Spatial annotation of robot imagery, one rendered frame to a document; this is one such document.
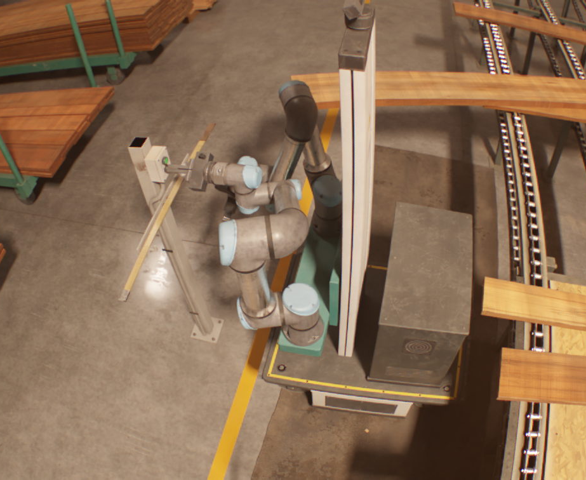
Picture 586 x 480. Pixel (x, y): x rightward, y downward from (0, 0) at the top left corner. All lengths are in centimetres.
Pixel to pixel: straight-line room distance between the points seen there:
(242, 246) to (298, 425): 130
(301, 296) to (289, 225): 41
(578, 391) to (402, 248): 92
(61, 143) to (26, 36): 201
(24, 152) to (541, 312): 333
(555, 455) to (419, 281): 87
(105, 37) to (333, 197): 312
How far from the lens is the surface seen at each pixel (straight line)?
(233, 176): 167
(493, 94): 273
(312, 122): 176
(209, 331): 270
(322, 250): 209
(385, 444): 243
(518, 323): 187
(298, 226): 137
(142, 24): 429
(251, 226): 135
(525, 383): 172
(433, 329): 174
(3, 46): 551
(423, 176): 340
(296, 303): 169
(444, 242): 195
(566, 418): 179
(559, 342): 190
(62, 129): 364
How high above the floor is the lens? 235
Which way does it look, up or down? 52 degrees down
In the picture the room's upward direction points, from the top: 8 degrees counter-clockwise
